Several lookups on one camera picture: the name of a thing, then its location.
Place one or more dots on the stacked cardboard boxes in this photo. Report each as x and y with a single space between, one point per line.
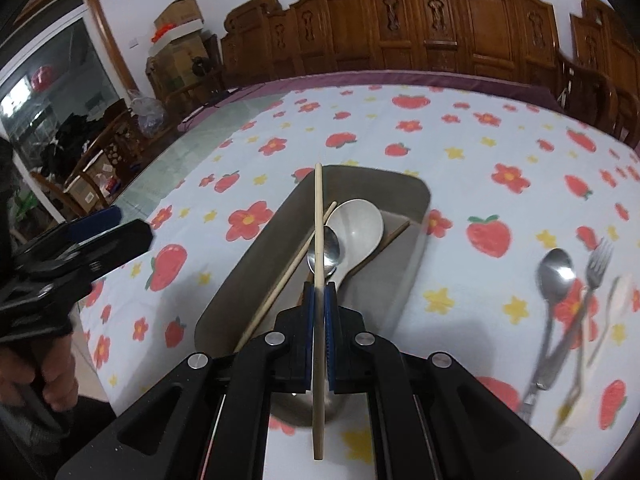
182 52

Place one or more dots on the dark wooden chopstick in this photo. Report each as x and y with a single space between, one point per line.
390 237

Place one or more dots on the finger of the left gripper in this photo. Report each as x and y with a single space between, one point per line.
68 265
85 227

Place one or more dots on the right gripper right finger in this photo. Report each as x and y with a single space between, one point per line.
357 360

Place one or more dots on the carved wooden sofa bench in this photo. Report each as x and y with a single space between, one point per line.
514 40

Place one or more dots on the large white plastic ladle spoon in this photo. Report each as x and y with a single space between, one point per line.
359 228

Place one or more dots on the silver metal spoon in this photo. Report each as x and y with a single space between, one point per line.
547 299
331 253

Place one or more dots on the small white plastic spoon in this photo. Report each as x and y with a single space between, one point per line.
607 309

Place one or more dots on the carved wooden armchair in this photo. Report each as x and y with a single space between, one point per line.
603 75

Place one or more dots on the small wooden chair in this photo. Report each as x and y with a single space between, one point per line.
88 161

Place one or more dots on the grey metal utensil tray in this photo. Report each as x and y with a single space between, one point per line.
392 406

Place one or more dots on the silver metal fork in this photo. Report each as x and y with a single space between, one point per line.
598 262

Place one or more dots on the fruit flower print tablecloth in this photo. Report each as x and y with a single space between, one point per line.
509 181

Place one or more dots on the light wooden chopstick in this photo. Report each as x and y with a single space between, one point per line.
319 357
274 293

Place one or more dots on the purple sofa cushion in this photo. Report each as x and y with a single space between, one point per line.
527 93

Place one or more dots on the left hand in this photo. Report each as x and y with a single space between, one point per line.
57 367

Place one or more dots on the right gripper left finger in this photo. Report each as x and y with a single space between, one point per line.
280 360

